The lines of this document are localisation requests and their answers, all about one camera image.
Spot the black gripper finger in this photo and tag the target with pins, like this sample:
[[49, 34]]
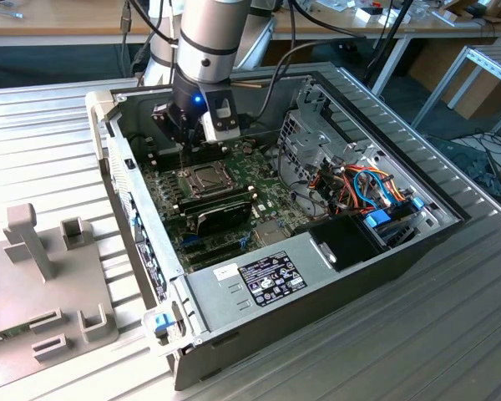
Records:
[[198, 135], [162, 119]]

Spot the silver square CPU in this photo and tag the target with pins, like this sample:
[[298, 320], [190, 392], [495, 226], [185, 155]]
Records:
[[211, 176]]

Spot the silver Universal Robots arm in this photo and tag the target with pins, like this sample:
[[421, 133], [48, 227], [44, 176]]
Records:
[[209, 42]]

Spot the CPU socket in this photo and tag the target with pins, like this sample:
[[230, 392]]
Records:
[[195, 193]]

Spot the black RAM stick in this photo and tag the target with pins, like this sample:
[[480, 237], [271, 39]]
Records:
[[217, 201], [217, 196]]

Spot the black graphics card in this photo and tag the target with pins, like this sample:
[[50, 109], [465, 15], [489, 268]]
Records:
[[223, 217]]

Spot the green motherboard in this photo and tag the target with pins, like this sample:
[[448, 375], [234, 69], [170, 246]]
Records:
[[275, 196]]

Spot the silver metal drive cage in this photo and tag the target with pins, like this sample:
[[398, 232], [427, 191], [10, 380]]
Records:
[[305, 142]]

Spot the black expansion slot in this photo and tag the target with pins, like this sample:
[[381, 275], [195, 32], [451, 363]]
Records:
[[213, 257], [217, 248]]

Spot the grey chipset heat sink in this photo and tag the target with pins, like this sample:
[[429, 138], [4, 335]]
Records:
[[269, 231]]

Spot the grey power supply unit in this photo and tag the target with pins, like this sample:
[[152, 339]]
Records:
[[225, 305]]

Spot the black plastic shroud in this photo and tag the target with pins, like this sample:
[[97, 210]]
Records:
[[350, 242]]

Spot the blue case latch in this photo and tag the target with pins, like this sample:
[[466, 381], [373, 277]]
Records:
[[162, 322]]

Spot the blue disk carrier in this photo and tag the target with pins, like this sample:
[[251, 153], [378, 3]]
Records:
[[378, 219]]

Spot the small white box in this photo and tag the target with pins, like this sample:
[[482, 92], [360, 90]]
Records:
[[365, 14]]

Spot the grey parts rack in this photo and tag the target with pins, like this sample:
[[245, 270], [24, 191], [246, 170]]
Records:
[[46, 292]]

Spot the black tripod stand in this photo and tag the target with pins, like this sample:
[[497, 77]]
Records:
[[391, 35]]

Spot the open black PC case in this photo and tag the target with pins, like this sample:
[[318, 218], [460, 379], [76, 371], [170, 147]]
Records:
[[317, 317]]

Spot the green RAM stick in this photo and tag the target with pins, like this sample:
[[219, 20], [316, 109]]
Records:
[[8, 333]]

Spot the open cardboard box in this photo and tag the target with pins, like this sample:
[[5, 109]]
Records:
[[455, 8]]

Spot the white wrist camera on bracket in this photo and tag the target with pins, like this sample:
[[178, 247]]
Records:
[[221, 125]]

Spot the wooden desk white frame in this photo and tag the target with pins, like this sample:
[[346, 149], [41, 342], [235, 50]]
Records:
[[426, 26], [46, 21]]

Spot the aluminium profile frame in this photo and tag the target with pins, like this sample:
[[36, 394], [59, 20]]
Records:
[[490, 62]]

